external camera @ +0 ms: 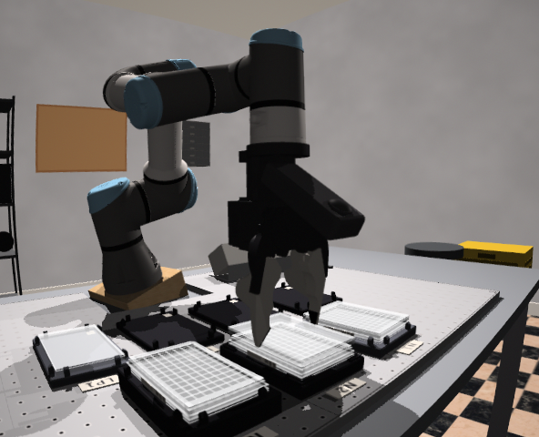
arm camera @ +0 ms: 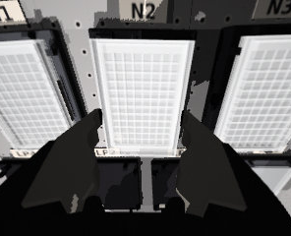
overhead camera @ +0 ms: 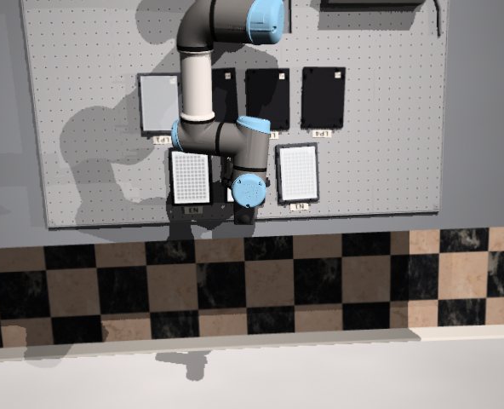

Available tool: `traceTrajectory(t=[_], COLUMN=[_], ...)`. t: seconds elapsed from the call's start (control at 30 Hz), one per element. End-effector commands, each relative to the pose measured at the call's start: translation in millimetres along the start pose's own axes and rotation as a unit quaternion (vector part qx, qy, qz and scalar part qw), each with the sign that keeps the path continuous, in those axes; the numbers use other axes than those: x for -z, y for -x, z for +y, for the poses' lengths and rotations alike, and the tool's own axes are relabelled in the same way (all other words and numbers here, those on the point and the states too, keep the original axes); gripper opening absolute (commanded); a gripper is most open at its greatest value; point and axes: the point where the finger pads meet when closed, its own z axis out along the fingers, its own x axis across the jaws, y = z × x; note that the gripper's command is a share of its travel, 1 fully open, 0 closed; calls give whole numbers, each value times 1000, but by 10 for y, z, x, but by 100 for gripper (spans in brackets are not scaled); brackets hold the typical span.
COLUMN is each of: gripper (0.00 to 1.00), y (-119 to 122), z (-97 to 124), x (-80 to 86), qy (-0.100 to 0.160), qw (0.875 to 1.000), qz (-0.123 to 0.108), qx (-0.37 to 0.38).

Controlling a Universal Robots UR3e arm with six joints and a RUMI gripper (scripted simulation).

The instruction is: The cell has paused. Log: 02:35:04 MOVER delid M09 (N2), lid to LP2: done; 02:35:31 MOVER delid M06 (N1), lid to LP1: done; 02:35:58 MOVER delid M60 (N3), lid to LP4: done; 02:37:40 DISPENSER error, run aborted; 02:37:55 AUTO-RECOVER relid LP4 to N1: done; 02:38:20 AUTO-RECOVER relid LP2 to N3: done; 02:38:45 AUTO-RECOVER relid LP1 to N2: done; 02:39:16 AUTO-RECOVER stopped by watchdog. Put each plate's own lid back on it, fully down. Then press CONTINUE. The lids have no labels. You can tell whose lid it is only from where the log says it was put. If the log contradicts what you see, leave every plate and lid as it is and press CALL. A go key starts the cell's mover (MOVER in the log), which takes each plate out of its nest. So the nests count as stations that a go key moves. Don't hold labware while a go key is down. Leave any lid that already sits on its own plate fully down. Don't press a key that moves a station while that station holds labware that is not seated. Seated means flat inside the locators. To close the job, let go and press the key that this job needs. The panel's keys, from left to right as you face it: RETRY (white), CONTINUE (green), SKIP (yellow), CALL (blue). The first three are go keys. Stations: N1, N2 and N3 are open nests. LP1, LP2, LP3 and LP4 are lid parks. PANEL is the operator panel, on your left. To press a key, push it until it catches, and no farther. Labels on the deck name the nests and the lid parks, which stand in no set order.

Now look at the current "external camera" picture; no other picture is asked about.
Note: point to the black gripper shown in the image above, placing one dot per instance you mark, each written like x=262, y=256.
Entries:
x=267, y=229

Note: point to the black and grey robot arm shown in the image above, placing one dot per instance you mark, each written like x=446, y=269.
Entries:
x=270, y=80

